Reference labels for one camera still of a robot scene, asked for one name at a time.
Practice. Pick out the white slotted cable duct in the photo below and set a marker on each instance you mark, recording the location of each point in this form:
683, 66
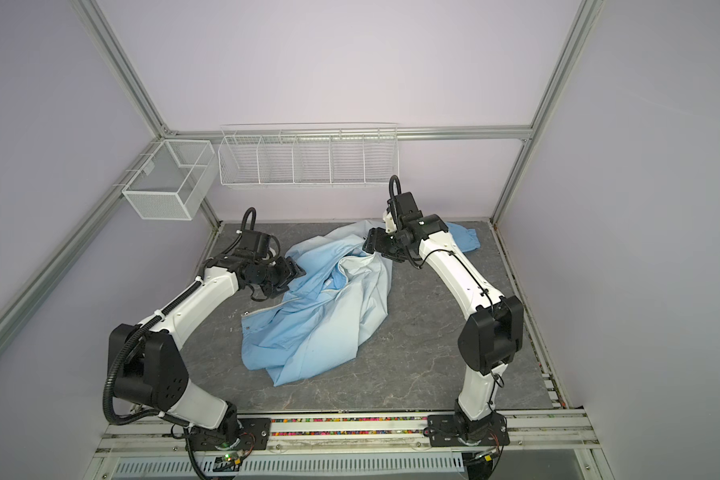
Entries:
291, 465

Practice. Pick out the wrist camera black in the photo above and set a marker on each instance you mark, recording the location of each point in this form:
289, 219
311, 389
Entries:
404, 209
252, 245

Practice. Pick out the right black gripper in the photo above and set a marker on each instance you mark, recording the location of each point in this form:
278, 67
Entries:
377, 242

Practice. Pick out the long white wire basket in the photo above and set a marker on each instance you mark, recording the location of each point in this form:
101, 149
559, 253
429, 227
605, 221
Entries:
308, 154

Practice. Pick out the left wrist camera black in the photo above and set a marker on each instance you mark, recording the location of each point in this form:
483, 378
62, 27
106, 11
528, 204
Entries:
252, 245

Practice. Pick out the aluminium front rail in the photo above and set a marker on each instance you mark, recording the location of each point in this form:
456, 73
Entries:
407, 432

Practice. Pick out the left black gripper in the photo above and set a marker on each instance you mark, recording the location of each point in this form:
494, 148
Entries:
290, 270

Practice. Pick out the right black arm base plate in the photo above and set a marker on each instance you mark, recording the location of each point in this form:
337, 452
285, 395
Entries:
456, 430

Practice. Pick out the light blue jacket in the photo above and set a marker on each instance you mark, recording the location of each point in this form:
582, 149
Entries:
327, 314

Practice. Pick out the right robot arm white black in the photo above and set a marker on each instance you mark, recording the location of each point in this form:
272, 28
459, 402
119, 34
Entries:
493, 327

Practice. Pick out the small white mesh basket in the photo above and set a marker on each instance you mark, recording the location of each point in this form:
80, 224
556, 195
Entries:
173, 180

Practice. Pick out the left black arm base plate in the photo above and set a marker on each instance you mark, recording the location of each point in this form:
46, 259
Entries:
247, 434

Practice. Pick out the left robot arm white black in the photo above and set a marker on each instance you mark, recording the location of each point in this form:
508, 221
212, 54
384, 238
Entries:
146, 373

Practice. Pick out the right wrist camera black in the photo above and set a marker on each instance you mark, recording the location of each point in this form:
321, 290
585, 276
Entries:
404, 209

